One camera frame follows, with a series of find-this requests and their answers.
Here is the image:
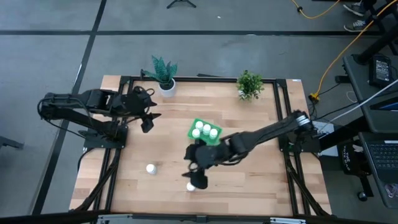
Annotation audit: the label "white cable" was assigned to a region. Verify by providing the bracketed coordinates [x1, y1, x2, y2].
[323, 79, 398, 125]

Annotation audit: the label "long yellow floor cable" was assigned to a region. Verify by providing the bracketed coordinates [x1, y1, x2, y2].
[309, 0, 398, 103]

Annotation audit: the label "black side desk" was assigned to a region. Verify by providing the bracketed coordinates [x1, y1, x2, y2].
[343, 53, 398, 134]

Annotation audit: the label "person's shoe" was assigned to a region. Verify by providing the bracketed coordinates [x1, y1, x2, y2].
[343, 1, 367, 17]
[343, 19, 368, 33]

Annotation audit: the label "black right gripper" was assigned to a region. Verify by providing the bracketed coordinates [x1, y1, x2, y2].
[181, 139, 233, 190]

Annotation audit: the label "black power adapter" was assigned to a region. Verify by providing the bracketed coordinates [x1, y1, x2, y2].
[369, 55, 393, 88]

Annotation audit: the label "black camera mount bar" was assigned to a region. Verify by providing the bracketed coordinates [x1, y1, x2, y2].
[0, 210, 398, 224]

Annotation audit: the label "short yellow floor cable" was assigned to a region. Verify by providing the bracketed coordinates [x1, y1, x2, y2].
[290, 0, 342, 20]

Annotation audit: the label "black table frame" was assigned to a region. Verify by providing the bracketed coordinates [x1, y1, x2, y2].
[68, 75, 333, 218]

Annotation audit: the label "green leafy plant white pot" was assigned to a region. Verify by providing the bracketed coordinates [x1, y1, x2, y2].
[236, 69, 266, 101]

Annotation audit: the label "black laptop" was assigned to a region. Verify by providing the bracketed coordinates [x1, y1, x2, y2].
[358, 131, 398, 209]

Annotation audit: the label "teal striped plant white pot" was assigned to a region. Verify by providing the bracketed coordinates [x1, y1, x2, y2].
[140, 55, 179, 98]

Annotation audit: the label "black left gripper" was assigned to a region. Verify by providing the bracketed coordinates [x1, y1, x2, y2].
[123, 86, 162, 134]

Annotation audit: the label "black stand legs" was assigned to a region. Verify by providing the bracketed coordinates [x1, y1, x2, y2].
[354, 0, 398, 65]

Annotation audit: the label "green plastic basket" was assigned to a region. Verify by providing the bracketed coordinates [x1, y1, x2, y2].
[187, 118, 223, 147]

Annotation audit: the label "white box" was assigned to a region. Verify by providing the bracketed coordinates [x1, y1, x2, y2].
[312, 120, 340, 157]

